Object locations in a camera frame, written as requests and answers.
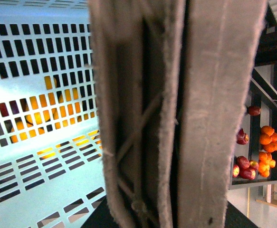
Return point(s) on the brown basket handle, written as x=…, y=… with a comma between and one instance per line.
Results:
x=172, y=77

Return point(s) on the light blue plastic basket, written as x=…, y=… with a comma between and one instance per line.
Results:
x=50, y=147

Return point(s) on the pile of red apples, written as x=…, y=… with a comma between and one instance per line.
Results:
x=242, y=167

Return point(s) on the black produce display shelf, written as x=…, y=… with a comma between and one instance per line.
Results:
x=263, y=94

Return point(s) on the pile of oranges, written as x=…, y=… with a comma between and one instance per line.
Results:
x=268, y=145

